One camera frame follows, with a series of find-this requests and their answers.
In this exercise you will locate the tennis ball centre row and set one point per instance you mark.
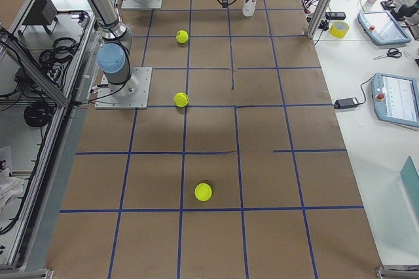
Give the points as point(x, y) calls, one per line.
point(182, 36)

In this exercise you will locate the tennis ball by near base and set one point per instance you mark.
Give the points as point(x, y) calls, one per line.
point(181, 99)

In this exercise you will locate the tennis ball near front edge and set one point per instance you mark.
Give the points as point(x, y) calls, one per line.
point(203, 192)

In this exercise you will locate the yellow tape roll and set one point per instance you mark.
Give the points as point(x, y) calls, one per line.
point(339, 29)

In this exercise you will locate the far blue teach pendant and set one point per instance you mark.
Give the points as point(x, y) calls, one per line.
point(382, 28)

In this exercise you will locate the blue teach pendant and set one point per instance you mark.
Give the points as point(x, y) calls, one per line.
point(382, 28)
point(395, 99)

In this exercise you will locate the black power adapter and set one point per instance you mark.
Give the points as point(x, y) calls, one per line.
point(346, 103)

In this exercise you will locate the near blue teach pendant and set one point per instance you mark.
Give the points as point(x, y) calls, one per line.
point(395, 99)

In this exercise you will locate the black handled scissors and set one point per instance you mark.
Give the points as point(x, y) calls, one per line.
point(391, 53)

